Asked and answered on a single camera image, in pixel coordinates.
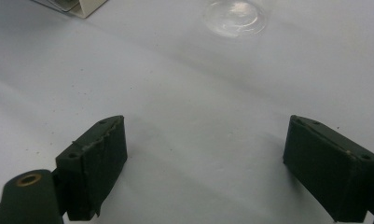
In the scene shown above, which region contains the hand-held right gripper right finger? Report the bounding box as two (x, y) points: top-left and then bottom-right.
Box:
(283, 114), (374, 223)

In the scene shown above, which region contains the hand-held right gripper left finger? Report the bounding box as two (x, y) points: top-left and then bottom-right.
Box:
(55, 115), (129, 222)

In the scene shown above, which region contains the white cardboard box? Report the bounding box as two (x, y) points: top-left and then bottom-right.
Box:
(32, 0), (109, 20)

